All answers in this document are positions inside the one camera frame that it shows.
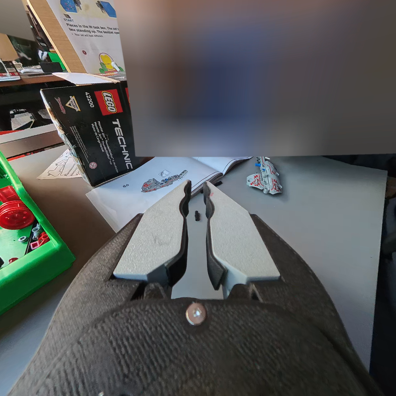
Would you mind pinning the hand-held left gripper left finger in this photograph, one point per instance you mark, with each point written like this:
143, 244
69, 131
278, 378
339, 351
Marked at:
145, 244

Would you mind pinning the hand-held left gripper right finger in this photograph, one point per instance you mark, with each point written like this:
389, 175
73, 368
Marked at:
238, 247

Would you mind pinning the grey red-patterned lego assembly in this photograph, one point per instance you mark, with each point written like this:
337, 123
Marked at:
266, 181

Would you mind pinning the open lego instruction booklet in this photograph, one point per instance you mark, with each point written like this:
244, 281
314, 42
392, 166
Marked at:
139, 198

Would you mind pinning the pile of small lego pieces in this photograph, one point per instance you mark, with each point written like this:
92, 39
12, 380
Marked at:
35, 236

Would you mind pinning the black lego set box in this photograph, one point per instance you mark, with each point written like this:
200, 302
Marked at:
102, 133

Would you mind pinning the large red lego wheel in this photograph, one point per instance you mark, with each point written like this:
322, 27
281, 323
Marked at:
14, 215

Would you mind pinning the green plastic parts tray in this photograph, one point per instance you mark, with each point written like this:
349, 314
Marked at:
40, 266

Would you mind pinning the line-drawing paper sheet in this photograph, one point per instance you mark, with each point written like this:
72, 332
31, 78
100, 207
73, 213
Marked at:
60, 168

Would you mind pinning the wooden desk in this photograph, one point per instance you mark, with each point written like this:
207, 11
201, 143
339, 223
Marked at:
31, 81

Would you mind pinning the green plastic bin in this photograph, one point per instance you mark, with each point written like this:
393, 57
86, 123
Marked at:
57, 62

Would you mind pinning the standing task instruction card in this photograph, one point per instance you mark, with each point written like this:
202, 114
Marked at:
89, 34

